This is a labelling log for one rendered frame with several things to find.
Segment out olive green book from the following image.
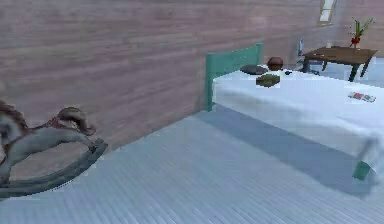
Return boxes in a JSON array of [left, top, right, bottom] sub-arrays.
[[255, 74, 281, 89]]

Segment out window with pale frame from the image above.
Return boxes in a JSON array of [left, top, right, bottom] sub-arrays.
[[316, 0, 338, 27]]

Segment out dark round flat dish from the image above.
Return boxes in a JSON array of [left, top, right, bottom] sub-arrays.
[[239, 64, 269, 76]]

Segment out grey rocking horse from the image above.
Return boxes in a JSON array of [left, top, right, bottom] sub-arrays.
[[0, 100, 109, 199]]

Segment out dark brown wooden table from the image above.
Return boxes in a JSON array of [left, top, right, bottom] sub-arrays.
[[301, 46, 379, 83]]

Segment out brown ball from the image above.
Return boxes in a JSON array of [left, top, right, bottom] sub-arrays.
[[267, 56, 285, 72]]

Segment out green bed with white sheet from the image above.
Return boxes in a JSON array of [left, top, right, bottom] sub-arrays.
[[205, 42, 384, 183]]

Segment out plant in red pot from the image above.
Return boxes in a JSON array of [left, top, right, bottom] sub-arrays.
[[348, 17, 376, 50]]

